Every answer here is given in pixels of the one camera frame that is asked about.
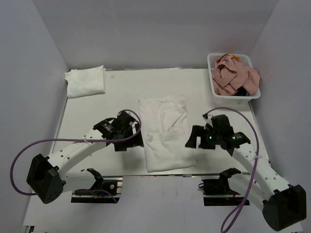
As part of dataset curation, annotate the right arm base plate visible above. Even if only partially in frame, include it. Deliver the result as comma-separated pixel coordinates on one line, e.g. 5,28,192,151
198,179,243,207

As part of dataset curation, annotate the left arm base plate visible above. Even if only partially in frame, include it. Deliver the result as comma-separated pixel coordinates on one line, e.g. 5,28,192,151
71,177,123,204

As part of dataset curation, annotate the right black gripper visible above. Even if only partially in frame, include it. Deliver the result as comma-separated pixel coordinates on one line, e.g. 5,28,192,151
185,125,222,150

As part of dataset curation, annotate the folded white t-shirt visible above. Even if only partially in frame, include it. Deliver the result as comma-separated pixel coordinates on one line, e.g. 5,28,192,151
65,66,106,99

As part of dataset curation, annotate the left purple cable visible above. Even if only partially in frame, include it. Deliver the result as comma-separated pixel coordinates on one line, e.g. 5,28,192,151
10,109,142,203

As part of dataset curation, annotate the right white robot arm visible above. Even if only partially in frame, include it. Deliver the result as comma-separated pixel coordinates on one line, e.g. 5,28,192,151
185,115,307,232

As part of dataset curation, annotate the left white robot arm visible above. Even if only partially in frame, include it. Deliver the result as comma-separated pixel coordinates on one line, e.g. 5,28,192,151
26,109,144,204

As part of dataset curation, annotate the blue t-shirt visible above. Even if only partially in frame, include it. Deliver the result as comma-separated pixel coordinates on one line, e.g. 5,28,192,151
235,87,248,97

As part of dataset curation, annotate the white plastic basket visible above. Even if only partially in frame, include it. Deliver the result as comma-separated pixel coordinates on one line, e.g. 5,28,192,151
207,53,260,103

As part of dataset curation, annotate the white red-print t-shirt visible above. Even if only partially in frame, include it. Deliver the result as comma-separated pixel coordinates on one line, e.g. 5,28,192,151
138,95,196,172

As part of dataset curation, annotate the pink t-shirt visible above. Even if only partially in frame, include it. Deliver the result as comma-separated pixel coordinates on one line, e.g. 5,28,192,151
211,53,260,96

